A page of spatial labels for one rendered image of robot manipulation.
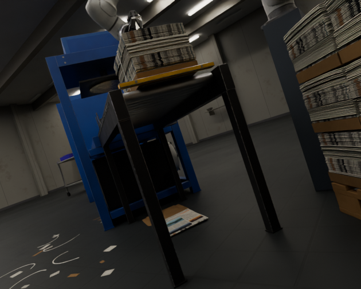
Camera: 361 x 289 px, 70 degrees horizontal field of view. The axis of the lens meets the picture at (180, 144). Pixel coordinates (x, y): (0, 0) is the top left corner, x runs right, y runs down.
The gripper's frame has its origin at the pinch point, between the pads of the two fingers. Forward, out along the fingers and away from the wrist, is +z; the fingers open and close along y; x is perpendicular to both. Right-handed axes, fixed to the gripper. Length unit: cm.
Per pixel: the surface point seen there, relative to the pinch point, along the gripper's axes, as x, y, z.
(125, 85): 20.5, 16.3, 32.8
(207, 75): -19.3, 22.0, 27.9
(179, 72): -2.9, 16.3, 32.9
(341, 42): -42, 10, 75
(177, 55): -5.9, 10.6, 26.4
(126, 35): 12.7, -0.6, 20.0
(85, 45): 11, 8, -136
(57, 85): 45, 33, -110
